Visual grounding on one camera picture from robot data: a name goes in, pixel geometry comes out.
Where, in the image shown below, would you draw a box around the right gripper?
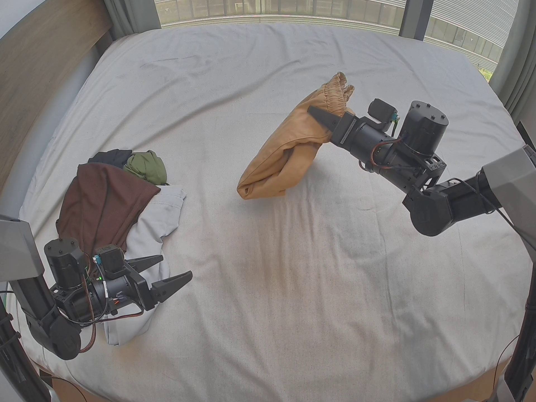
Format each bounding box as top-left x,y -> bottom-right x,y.
307,106 -> 398,166

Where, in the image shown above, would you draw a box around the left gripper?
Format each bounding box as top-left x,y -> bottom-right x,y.
100,255 -> 193,314

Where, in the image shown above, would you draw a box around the tan shorts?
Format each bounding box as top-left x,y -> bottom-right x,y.
236,71 -> 356,200

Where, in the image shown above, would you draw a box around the bed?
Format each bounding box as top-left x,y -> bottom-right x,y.
0,0 -> 536,402

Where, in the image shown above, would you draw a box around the pale blue garment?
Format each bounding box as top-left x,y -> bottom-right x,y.
102,185 -> 187,346

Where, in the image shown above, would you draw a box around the dark brown garment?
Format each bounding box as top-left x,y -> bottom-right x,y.
56,162 -> 162,254

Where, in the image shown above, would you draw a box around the olive green garment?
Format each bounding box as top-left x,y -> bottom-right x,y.
123,150 -> 168,185

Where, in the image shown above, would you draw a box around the dark blue garment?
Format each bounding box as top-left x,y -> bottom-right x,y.
88,149 -> 134,170

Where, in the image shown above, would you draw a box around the grey-green curtain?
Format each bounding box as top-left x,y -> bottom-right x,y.
489,0 -> 536,122
94,0 -> 163,41

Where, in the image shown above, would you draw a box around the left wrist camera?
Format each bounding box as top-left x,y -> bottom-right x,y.
93,245 -> 126,279

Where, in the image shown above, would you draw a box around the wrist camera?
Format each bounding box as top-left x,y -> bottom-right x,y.
93,245 -> 126,279
368,98 -> 398,126

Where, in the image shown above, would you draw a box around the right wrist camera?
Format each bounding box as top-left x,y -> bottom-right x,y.
368,98 -> 398,126

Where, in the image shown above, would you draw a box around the black cable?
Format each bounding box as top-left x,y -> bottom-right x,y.
41,376 -> 88,400

